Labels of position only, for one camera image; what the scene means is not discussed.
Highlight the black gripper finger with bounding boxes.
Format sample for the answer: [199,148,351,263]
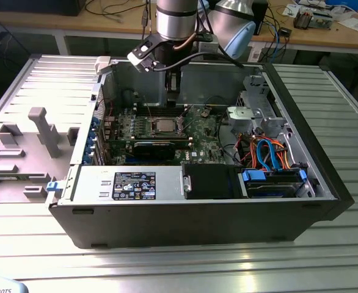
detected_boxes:
[166,70,181,107]

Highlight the silver CPU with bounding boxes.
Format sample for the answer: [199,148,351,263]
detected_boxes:
[153,119,176,132]

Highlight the metal socket cover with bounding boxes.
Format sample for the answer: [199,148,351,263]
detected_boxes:
[178,105,198,135]

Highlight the black RAM slot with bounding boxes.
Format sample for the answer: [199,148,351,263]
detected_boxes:
[134,135,194,145]
[134,104,188,111]
[134,109,188,118]

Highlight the CPU socket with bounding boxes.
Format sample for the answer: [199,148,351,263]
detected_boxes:
[149,117,183,137]

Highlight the CPU heat sink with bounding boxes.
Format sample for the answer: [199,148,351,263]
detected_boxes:
[293,8,313,31]

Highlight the black graphics card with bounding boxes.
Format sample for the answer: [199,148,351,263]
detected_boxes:
[132,140,177,162]

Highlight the green motherboard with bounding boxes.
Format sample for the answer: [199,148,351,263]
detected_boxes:
[103,104,239,167]

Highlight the beige case latch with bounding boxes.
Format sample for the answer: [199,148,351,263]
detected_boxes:
[94,56,113,76]

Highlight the silver disk bay cage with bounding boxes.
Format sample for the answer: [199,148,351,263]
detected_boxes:
[238,74,274,109]

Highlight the black upright box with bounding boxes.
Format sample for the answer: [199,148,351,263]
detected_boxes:
[252,0,271,37]

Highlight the wooden desk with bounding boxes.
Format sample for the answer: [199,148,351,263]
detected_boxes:
[0,0,358,56]

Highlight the silver power supply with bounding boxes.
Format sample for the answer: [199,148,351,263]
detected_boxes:
[58,165,186,206]

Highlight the black PC case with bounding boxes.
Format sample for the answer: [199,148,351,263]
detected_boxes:
[46,54,356,250]

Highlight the white printed paper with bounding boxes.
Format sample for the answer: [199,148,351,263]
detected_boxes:
[282,2,304,16]

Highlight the hard disk in blue carrier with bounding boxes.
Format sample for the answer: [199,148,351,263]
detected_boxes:
[238,168,309,200]

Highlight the black computer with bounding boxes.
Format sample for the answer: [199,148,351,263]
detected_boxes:
[0,0,85,16]

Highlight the grey metal box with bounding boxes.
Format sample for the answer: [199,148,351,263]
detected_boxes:
[312,11,334,31]

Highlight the grey parts rack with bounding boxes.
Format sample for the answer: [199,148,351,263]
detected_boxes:
[0,106,81,204]

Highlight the blue box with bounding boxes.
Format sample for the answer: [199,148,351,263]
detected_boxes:
[324,0,358,9]

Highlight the white paper sheets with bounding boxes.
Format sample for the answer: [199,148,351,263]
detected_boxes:
[337,17,358,32]

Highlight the black camera cable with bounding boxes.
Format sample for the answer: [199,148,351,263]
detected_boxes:
[153,51,246,73]

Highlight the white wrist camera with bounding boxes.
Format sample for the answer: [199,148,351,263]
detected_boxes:
[126,41,160,73]

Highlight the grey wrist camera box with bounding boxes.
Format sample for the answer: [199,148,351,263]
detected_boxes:
[198,41,219,55]

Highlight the silver metal bracket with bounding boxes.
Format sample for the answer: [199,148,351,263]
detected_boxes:
[227,106,290,137]

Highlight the blue flat wire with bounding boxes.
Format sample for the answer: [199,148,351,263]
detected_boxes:
[256,138,283,172]

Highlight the orange wire bundle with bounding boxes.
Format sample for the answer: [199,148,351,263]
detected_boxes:
[238,136,292,171]

